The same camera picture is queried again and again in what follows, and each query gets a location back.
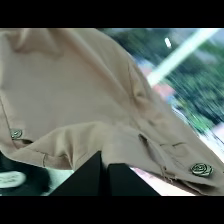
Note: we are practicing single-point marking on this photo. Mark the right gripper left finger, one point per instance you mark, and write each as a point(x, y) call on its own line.
point(86, 180)

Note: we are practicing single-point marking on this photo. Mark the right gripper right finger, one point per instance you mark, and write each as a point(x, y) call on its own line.
point(128, 183)

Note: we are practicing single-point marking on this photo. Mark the beige trousers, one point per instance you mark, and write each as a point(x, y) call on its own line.
point(83, 96)

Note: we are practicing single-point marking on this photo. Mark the black garment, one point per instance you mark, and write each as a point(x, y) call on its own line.
point(30, 181)

